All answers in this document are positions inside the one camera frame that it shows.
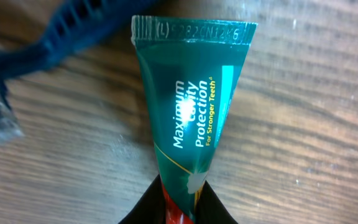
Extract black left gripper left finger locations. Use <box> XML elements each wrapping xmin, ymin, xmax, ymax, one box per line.
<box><xmin>119</xmin><ymin>175</ymin><xmax>165</xmax><ymax>224</ymax></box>

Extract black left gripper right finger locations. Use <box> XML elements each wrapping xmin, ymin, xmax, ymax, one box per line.
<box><xmin>196</xmin><ymin>182</ymin><xmax>238</xmax><ymax>224</ymax></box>

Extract Colgate toothpaste tube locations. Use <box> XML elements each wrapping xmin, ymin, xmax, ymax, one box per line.
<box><xmin>131</xmin><ymin>16</ymin><xmax>257</xmax><ymax>223</ymax></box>

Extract blue disposable razor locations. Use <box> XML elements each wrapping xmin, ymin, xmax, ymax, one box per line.
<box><xmin>0</xmin><ymin>0</ymin><xmax>156</xmax><ymax>145</ymax></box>

